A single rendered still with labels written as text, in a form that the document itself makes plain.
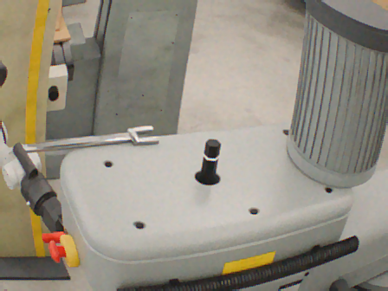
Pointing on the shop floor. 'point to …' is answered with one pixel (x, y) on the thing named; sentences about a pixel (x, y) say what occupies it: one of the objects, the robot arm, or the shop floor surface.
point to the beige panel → (25, 132)
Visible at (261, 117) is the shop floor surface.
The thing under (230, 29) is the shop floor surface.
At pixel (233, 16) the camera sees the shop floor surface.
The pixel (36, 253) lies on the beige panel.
